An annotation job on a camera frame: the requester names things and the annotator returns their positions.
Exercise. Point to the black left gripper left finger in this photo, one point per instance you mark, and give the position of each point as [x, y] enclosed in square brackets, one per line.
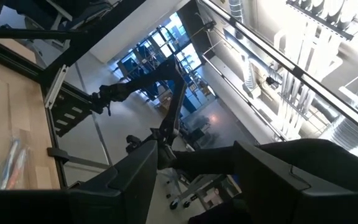
[73, 208]

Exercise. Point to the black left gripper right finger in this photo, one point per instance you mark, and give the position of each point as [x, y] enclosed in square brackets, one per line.
[278, 199]

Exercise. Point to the orange toothbrush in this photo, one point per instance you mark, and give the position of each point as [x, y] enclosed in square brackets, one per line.
[19, 168]

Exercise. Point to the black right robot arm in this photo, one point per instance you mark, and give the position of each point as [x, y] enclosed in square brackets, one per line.
[177, 99]

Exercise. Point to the grey chair leg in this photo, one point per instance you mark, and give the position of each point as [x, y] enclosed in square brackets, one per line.
[197, 189]

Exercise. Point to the blue toothbrush in clear wrapper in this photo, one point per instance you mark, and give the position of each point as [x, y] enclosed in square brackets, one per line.
[9, 161]

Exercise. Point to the white building pillar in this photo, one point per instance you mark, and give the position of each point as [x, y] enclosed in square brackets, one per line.
[135, 28]

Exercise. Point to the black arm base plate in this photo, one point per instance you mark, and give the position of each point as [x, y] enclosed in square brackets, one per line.
[70, 112]

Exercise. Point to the silver air duct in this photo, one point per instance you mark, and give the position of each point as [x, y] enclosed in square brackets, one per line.
[249, 74]
[353, 133]

